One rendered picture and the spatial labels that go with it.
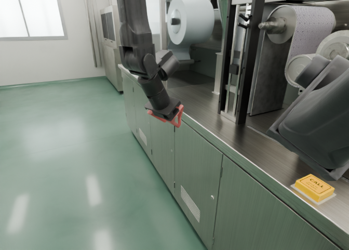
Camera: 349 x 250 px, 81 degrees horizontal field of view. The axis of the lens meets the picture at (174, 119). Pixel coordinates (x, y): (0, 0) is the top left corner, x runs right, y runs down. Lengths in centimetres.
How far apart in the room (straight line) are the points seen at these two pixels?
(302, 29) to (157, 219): 148
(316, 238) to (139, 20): 74
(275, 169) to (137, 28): 60
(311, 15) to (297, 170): 61
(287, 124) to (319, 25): 90
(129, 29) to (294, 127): 39
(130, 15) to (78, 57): 548
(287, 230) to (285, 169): 20
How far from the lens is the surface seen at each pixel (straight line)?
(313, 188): 72
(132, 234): 168
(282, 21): 99
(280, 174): 77
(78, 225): 184
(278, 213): 84
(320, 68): 29
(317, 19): 108
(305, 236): 81
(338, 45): 87
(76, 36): 590
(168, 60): 58
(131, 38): 50
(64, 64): 597
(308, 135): 20
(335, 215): 71
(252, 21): 94
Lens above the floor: 134
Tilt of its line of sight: 25 degrees down
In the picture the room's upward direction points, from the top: straight up
